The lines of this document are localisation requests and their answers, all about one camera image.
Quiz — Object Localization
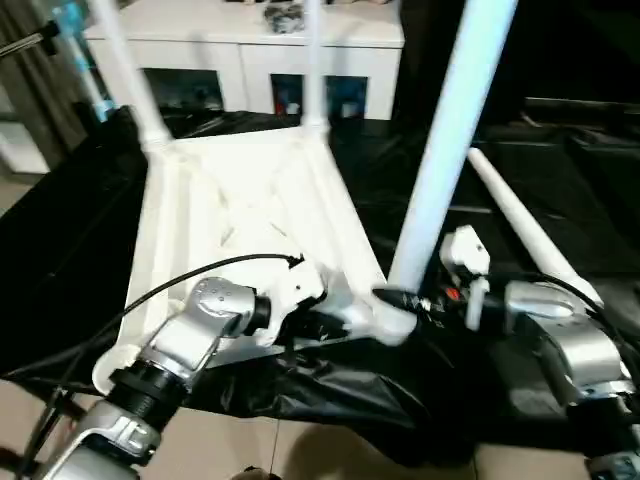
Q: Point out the long black bar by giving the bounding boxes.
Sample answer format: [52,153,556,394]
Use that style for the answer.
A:
[524,97,640,114]

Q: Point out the bag of black parts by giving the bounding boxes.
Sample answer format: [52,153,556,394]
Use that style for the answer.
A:
[264,4,306,34]

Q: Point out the white sideboard cabinet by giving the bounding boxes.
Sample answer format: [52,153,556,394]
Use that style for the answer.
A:
[82,0,406,121]

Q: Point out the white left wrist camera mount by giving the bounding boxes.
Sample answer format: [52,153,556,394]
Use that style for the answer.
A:
[254,259,331,349]

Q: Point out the white pole with blue ribbon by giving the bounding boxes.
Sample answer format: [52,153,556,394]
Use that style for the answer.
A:
[49,0,119,124]

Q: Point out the white plastic table top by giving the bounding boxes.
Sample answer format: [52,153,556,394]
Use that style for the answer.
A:
[92,124,416,397]

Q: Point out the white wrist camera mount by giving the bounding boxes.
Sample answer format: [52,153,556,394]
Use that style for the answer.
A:
[254,259,331,349]
[439,225,491,331]

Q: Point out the white plastic table leg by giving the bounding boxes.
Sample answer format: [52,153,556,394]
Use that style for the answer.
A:
[302,0,331,139]
[388,0,520,296]
[89,0,174,151]
[467,147,605,306]

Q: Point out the black glossy mat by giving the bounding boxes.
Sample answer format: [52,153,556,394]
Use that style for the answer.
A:
[0,104,640,466]

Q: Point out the grey tripod stand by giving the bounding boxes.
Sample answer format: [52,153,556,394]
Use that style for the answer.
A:
[0,0,96,171]

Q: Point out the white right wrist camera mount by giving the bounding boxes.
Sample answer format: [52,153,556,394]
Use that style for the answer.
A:
[439,225,491,331]

